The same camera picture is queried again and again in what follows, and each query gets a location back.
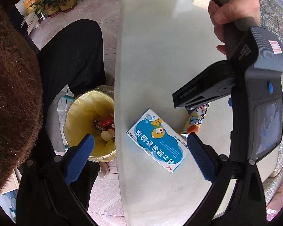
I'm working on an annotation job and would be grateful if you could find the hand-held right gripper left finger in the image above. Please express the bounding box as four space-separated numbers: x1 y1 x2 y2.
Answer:
16 134 97 226

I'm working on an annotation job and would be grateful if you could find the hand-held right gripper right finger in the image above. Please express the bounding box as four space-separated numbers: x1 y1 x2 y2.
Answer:
187 132 267 226

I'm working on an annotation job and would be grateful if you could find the pink slipper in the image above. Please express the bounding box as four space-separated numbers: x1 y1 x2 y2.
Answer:
98 162 110 178

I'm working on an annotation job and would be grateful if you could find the yellow plastic bag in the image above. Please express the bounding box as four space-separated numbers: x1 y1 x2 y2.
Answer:
24 0 43 15

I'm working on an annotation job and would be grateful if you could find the large blue white medicine box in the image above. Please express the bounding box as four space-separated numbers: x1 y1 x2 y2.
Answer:
126 109 189 173

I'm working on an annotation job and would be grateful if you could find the white cardboard box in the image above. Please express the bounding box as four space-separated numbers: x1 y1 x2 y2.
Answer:
25 13 48 31

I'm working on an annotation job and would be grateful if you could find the yellow snack wrapper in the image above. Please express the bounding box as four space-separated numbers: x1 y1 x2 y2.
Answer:
179 102 210 139

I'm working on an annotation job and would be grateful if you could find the pink gift bag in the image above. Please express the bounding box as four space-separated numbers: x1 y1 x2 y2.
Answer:
266 181 283 219

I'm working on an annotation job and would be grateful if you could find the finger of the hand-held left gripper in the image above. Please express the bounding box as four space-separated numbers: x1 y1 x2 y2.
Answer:
172 60 236 110

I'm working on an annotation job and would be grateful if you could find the person's left hand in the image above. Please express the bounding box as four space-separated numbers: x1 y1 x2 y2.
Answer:
208 0 261 56

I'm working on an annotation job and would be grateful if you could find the brown fuzzy jacket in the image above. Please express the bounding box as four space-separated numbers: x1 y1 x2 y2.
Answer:
0 0 52 197

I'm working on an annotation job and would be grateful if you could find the yellow lined trash bin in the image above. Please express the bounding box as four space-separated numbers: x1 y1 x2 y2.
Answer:
63 85 116 162

